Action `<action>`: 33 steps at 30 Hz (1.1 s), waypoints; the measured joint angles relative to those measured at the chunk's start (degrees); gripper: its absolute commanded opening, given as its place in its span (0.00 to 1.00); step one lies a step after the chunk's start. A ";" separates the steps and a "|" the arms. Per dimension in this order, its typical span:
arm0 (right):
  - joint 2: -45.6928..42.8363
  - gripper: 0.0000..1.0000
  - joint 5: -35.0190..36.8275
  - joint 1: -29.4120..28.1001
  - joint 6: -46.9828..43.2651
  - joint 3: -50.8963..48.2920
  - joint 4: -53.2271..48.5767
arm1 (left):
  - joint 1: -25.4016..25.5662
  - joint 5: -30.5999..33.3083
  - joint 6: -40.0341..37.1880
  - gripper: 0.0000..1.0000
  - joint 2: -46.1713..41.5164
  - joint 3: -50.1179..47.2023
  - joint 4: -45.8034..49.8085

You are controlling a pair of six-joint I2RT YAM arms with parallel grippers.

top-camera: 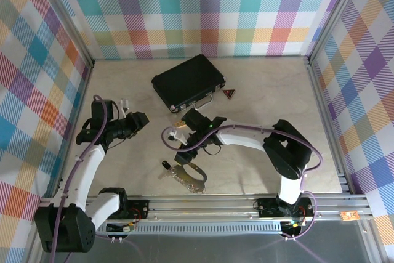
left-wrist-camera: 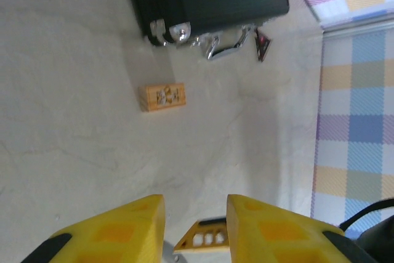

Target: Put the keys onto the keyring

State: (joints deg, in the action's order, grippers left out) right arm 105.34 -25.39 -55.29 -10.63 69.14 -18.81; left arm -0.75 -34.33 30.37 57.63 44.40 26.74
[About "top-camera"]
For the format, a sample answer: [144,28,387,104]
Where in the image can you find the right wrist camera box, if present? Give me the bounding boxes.
[167,126,188,146]

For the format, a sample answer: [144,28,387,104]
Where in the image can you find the slotted cable duct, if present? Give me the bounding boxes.
[92,222,284,235]

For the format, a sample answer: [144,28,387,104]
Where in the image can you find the black fob keys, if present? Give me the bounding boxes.
[156,160,175,180]

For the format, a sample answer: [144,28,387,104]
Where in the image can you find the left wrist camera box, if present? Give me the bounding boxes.
[118,98,130,118]

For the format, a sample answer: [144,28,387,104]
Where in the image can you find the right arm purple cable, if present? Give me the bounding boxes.
[161,123,323,241]

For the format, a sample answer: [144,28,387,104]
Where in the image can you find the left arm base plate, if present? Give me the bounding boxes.
[123,198,151,220]

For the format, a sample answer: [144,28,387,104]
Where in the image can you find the aluminium frame post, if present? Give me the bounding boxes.
[30,0,96,68]
[306,0,366,65]

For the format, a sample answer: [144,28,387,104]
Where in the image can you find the small controller board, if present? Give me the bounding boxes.
[280,219,305,235]
[105,222,137,235]

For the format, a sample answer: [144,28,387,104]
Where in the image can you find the aluminium front rail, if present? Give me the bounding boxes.
[33,195,375,224]

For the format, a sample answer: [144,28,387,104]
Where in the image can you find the black briefcase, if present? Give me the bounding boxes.
[151,54,228,113]

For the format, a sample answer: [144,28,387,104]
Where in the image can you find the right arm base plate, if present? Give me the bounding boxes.
[257,196,315,218]

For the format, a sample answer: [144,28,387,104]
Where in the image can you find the grey metal sheet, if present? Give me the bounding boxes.
[39,232,370,263]

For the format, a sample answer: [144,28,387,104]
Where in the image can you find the aluminium side rail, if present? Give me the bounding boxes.
[55,62,95,198]
[304,59,352,195]

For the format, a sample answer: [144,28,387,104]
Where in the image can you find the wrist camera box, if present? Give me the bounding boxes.
[118,98,130,118]
[167,126,188,146]

